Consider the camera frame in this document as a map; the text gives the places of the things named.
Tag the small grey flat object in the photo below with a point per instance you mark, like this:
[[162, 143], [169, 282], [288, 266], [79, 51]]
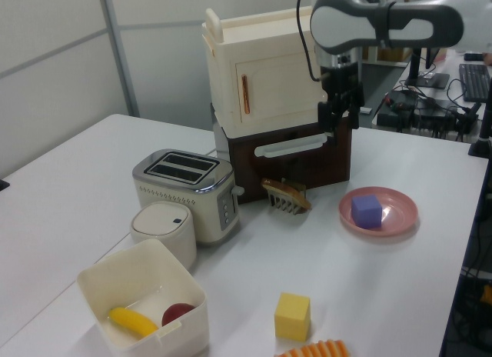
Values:
[[366, 111]]

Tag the cream silver toaster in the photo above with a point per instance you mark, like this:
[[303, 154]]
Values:
[[180, 203]]

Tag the purple foam cube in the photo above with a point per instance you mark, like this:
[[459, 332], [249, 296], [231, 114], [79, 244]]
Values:
[[367, 212]]

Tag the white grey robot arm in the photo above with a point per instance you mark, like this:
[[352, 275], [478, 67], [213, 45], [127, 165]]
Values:
[[423, 26]]

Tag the pink plate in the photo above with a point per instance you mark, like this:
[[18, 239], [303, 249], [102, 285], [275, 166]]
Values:
[[399, 214]]

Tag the beige background box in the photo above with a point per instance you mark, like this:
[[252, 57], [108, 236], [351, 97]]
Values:
[[388, 55]]

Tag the white plastic container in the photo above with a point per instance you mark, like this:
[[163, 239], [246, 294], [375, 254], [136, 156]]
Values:
[[115, 272]]

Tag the black keyboard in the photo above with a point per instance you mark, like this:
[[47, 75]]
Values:
[[476, 84]]

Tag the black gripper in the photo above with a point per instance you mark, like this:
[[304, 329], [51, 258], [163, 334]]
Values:
[[341, 82]]

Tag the yellow toy banana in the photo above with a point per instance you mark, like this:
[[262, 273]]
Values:
[[134, 322]]

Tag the black clamp pole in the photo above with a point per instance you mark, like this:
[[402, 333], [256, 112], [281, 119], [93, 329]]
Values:
[[485, 134]]

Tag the red toy apple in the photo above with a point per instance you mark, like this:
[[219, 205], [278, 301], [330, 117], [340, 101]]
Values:
[[177, 312]]

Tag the orange striped toy food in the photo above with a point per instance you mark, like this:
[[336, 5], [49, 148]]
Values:
[[315, 350]]

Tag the small white lidded bin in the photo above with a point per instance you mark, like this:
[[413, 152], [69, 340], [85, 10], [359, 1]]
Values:
[[163, 230]]

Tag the cream toy cabinet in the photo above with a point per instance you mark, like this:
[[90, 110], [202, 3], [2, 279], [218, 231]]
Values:
[[276, 84]]

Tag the yellow foam cube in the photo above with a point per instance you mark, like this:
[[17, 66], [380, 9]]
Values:
[[292, 316]]

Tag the black object at table edge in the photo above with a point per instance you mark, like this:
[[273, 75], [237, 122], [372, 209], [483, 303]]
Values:
[[4, 185]]

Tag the black monitor stand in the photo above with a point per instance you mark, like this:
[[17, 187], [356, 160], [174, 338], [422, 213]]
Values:
[[424, 80]]

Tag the metal toast rack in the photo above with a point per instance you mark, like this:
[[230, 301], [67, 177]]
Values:
[[282, 205]]

